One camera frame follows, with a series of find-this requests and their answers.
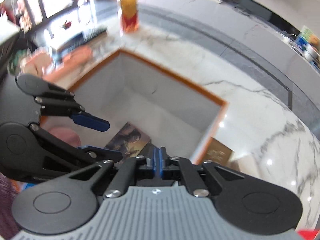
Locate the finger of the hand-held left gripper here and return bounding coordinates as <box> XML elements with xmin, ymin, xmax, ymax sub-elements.
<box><xmin>30</xmin><ymin>124</ymin><xmax>124</xmax><ymax>179</ymax></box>
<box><xmin>35</xmin><ymin>80</ymin><xmax>110</xmax><ymax>133</ymax></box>

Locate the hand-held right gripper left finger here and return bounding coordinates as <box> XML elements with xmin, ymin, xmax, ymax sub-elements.
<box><xmin>62</xmin><ymin>147</ymin><xmax>160</xmax><ymax>198</ymax></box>

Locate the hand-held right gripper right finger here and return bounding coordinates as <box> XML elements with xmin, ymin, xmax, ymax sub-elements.
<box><xmin>159</xmin><ymin>147</ymin><xmax>251</xmax><ymax>197</ymax></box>

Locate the art cover book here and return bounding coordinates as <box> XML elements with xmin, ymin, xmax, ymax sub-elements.
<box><xmin>104</xmin><ymin>122</ymin><xmax>152</xmax><ymax>156</ymax></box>

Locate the orange cardboard box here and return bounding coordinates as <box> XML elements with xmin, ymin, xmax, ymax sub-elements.
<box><xmin>40</xmin><ymin>49</ymin><xmax>228</xmax><ymax>166</ymax></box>

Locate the purple fluffy garment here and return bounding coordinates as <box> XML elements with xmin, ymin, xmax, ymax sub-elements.
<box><xmin>0</xmin><ymin>172</ymin><xmax>23</xmax><ymax>240</ymax></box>

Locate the blue and white box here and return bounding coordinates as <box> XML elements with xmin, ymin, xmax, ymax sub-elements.
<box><xmin>57</xmin><ymin>34</ymin><xmax>84</xmax><ymax>53</ymax></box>

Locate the iced tea bottle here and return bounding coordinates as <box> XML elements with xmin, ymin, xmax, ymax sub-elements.
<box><xmin>117</xmin><ymin>0</ymin><xmax>141</xmax><ymax>34</ymax></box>

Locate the white marble tv console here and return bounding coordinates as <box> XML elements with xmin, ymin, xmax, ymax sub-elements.
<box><xmin>110</xmin><ymin>0</ymin><xmax>320</xmax><ymax>80</ymax></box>

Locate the red cup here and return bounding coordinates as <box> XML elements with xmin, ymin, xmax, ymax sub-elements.
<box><xmin>296</xmin><ymin>229</ymin><xmax>320</xmax><ymax>240</ymax></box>

